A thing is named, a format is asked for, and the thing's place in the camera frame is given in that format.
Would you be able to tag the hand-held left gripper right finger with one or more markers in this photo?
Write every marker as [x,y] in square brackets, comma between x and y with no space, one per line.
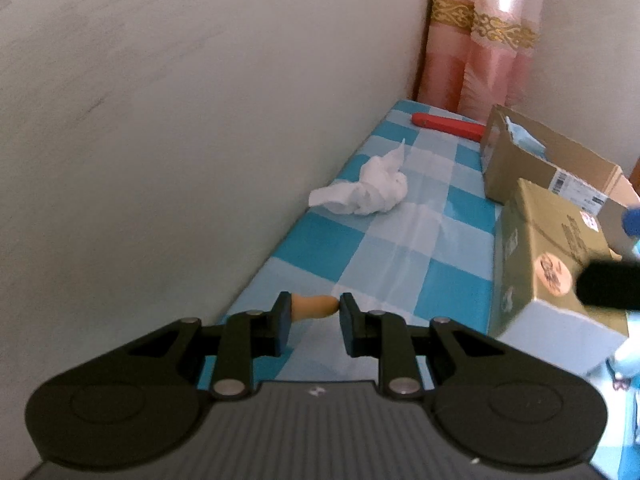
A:
[348,327]

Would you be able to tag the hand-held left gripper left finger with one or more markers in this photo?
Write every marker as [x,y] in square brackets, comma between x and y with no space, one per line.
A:
[281,326]

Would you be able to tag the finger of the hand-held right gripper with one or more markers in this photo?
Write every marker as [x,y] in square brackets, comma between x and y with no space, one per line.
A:
[610,285]
[632,221]

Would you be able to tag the small orange rubber piece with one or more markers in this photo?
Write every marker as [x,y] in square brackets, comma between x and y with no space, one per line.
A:
[315,306]

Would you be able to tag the brown cardboard box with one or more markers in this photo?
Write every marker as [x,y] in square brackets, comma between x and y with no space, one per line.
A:
[520,170]

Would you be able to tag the white tissue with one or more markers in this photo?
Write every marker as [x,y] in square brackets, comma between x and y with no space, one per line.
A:
[372,187]

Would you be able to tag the gold cardboard box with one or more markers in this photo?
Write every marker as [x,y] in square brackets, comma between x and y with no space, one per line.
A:
[535,260]

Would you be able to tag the large blue face mask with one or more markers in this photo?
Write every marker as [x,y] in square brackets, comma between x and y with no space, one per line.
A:
[525,137]

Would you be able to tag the blue checked tablecloth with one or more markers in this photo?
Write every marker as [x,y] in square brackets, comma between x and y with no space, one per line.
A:
[435,205]

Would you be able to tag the red flat case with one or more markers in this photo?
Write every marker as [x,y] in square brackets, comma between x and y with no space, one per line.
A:
[445,124]

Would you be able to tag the pink patterned curtain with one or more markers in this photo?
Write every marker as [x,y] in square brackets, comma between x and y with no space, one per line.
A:
[475,35]

